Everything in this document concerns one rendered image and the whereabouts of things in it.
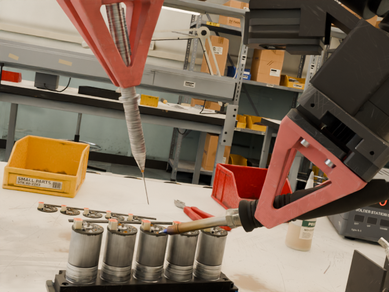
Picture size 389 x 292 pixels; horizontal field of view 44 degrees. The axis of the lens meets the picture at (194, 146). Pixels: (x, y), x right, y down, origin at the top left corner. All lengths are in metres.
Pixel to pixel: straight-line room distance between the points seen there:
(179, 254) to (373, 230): 0.39
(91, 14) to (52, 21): 4.52
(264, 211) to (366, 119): 0.10
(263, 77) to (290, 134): 4.25
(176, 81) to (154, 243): 2.31
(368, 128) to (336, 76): 0.04
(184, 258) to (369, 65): 0.21
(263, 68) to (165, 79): 2.02
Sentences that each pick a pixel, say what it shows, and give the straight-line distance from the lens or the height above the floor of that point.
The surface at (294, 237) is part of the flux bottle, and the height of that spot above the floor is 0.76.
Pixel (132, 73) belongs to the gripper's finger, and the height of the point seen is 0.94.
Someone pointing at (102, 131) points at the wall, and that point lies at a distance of 4.83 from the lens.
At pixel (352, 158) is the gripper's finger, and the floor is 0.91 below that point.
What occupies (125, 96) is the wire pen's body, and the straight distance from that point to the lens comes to 0.36.
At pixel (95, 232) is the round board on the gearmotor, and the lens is 0.39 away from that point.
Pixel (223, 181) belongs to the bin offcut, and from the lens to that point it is 0.78.
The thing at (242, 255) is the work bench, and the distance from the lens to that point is 0.58.
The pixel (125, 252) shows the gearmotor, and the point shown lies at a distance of 0.40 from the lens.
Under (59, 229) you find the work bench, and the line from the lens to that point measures 0.58.
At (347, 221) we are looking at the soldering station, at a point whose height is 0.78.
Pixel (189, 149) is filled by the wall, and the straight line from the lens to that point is 4.91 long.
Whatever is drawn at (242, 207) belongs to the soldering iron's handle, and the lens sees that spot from 0.36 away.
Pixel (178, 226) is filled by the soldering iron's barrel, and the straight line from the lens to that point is 0.39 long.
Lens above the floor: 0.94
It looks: 8 degrees down
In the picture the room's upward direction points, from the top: 10 degrees clockwise
